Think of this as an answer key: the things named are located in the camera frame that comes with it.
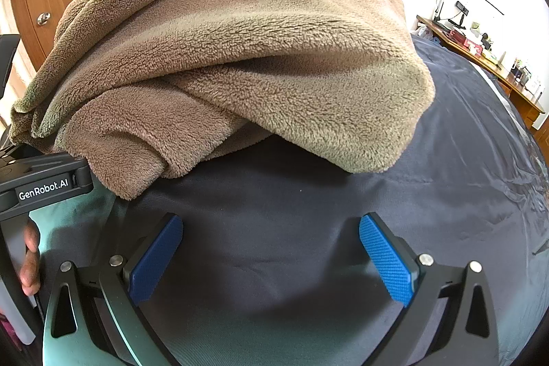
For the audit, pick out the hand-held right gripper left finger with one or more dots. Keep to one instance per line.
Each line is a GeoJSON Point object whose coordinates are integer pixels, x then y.
{"type": "Point", "coordinates": [154, 259]}

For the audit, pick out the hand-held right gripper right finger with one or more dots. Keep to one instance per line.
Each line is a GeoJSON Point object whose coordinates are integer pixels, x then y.
{"type": "Point", "coordinates": [386, 259]}

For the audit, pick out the brown fleece garment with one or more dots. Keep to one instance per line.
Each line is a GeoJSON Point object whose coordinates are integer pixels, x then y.
{"type": "Point", "coordinates": [240, 61]}

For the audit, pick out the person's left hand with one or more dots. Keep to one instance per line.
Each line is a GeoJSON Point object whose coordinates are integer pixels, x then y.
{"type": "Point", "coordinates": [32, 263]}

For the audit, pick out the dark bed sheet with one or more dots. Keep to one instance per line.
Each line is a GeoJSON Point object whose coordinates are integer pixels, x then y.
{"type": "Point", "coordinates": [450, 177]}

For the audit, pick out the metal door knob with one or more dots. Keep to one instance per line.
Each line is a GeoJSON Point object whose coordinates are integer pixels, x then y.
{"type": "Point", "coordinates": [43, 18]}

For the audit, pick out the wooden desk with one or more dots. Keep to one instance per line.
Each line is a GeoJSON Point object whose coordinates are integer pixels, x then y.
{"type": "Point", "coordinates": [510, 85]}

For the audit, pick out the red box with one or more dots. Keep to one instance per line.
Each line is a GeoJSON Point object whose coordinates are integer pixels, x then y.
{"type": "Point", "coordinates": [465, 42]}

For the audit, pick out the black desk lamp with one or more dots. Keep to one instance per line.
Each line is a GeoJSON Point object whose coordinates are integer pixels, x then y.
{"type": "Point", "coordinates": [446, 1]}

